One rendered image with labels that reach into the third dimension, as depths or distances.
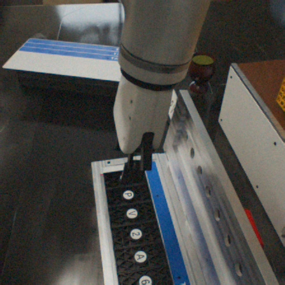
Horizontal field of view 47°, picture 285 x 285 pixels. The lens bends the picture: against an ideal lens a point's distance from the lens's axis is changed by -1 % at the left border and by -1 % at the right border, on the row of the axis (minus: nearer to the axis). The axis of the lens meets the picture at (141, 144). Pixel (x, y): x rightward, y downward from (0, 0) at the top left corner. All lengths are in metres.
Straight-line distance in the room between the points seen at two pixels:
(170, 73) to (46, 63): 0.72
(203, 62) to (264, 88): 0.29
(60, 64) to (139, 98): 0.68
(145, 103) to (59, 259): 0.43
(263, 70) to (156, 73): 0.52
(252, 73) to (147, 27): 0.52
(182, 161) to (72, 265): 0.31
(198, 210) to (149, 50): 0.38
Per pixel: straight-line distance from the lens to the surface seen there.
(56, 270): 0.71
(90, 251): 0.71
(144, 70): 0.36
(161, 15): 0.34
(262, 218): 0.79
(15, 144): 0.95
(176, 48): 0.35
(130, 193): 0.74
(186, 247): 0.69
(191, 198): 0.67
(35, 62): 1.06
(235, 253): 0.55
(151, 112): 0.38
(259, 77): 0.83
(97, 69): 0.99
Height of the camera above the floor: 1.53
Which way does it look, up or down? 45 degrees down
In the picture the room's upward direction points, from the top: straight up
